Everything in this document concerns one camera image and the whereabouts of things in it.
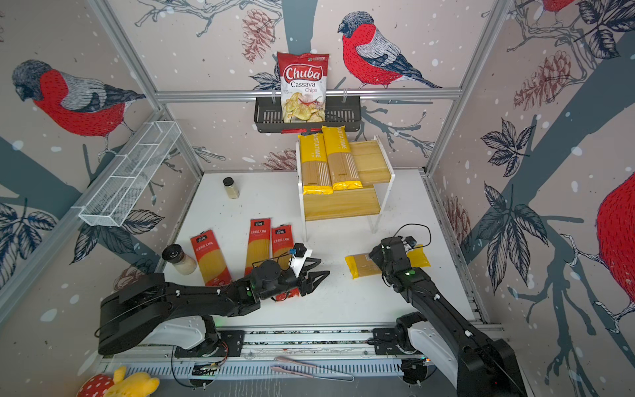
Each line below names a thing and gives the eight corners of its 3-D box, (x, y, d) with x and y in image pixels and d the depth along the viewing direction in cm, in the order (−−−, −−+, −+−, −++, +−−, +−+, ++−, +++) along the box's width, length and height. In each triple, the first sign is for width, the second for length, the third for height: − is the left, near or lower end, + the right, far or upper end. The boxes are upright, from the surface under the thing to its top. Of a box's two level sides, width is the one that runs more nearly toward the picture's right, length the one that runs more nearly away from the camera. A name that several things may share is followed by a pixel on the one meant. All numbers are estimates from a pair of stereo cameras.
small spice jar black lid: (229, 200, 114) (221, 183, 105) (231, 193, 117) (223, 176, 108) (238, 200, 114) (231, 183, 105) (240, 193, 117) (233, 176, 108)
